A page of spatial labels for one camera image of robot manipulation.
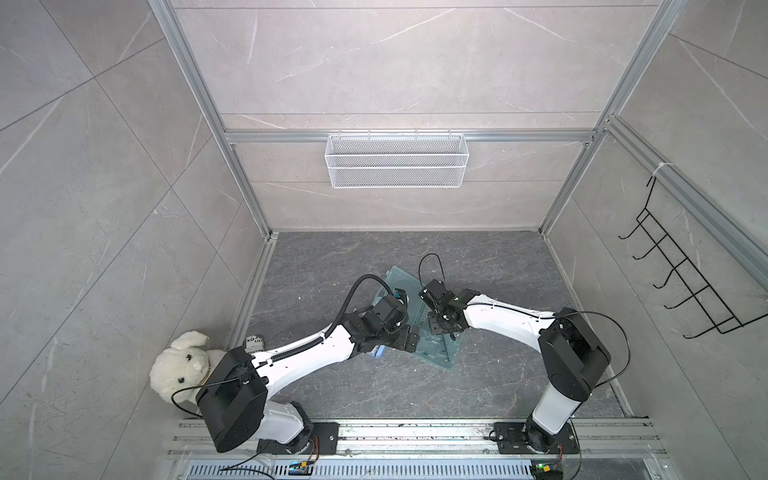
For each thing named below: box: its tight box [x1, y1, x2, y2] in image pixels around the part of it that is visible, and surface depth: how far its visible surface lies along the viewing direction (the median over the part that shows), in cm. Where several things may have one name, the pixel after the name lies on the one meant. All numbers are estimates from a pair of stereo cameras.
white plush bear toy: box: [150, 331, 227, 405], surface depth 70 cm
